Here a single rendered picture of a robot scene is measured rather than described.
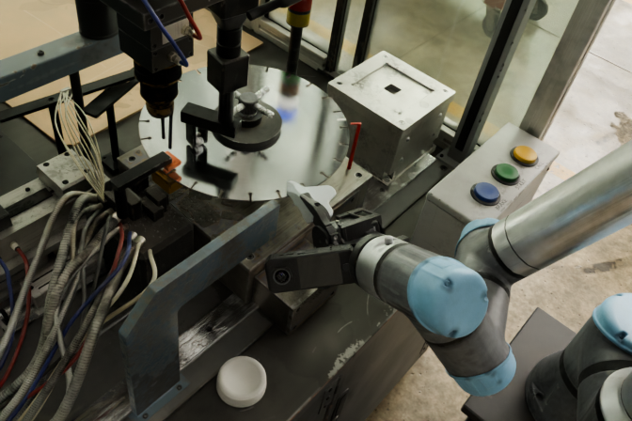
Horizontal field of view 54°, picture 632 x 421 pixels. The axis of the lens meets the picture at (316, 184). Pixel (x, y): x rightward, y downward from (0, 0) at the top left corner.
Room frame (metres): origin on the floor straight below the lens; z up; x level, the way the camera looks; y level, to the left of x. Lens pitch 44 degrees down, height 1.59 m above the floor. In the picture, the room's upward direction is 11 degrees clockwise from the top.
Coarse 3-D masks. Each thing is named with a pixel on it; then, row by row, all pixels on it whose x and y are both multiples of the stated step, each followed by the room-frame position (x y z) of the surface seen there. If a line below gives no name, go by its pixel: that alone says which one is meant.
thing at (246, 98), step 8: (264, 88) 0.79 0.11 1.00; (240, 96) 0.75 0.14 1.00; (248, 96) 0.76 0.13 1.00; (256, 96) 0.76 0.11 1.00; (240, 104) 0.74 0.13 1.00; (248, 104) 0.74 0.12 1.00; (256, 104) 0.75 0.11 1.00; (240, 112) 0.75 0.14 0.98; (248, 112) 0.74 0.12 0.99; (256, 112) 0.75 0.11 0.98; (264, 112) 0.73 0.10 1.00; (272, 112) 0.73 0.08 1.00
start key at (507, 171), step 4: (500, 164) 0.82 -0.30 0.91; (504, 164) 0.83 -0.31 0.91; (508, 164) 0.83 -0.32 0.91; (496, 168) 0.81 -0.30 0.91; (500, 168) 0.82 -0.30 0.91; (504, 168) 0.82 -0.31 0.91; (508, 168) 0.82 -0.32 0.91; (512, 168) 0.82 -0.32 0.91; (496, 172) 0.81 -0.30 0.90; (500, 172) 0.81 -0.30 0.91; (504, 172) 0.81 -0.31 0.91; (508, 172) 0.81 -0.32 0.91; (512, 172) 0.81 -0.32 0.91; (516, 172) 0.81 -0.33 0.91; (500, 176) 0.80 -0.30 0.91; (504, 176) 0.80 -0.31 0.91; (508, 176) 0.80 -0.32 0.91; (512, 176) 0.80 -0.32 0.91; (516, 176) 0.80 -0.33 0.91; (504, 180) 0.79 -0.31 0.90; (508, 180) 0.79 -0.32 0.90; (512, 180) 0.79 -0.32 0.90
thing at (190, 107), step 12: (228, 96) 0.67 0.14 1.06; (192, 108) 0.69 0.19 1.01; (204, 108) 0.70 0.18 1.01; (228, 108) 0.67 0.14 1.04; (192, 120) 0.68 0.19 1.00; (204, 120) 0.67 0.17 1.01; (216, 120) 0.67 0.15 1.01; (228, 120) 0.67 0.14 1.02; (240, 120) 0.68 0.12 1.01; (192, 132) 0.67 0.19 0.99; (204, 132) 0.69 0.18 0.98; (216, 132) 0.67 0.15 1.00; (228, 132) 0.67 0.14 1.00; (192, 144) 0.67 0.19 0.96
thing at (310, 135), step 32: (192, 96) 0.80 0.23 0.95; (288, 96) 0.85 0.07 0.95; (320, 96) 0.86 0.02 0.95; (160, 128) 0.71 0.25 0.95; (288, 128) 0.76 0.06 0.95; (320, 128) 0.78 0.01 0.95; (192, 160) 0.65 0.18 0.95; (224, 160) 0.66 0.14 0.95; (256, 160) 0.68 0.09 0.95; (288, 160) 0.69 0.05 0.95; (320, 160) 0.70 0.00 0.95; (224, 192) 0.60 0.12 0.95; (256, 192) 0.61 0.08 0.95
